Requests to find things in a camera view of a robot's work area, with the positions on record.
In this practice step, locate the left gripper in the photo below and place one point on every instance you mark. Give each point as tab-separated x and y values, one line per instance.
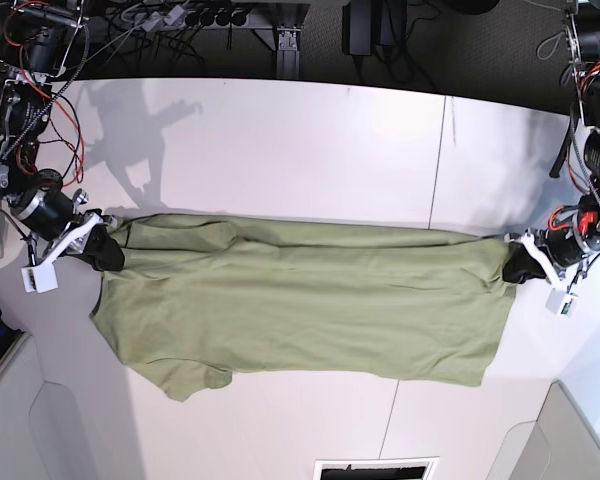
562	256

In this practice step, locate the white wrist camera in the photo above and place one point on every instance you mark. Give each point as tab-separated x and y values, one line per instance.
40	278
561	303

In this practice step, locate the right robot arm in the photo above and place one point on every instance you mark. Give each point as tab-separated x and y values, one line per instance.
36	40

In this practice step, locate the aluminium table frame post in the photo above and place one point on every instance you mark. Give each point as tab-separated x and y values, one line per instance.
284	43

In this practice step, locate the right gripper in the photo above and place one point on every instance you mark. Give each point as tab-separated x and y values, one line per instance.
54	217

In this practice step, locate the black box under table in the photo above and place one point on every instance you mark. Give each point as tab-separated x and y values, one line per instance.
370	23

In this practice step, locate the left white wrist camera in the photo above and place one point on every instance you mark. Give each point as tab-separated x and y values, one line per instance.
561	303

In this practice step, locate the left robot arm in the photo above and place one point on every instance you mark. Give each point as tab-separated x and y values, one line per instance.
582	140

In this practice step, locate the olive green t-shirt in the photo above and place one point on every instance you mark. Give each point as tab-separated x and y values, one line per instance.
202	298

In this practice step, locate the white vent box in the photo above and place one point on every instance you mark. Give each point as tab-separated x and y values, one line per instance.
408	468

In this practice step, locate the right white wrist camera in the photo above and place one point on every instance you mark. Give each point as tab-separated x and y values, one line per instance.
40	278

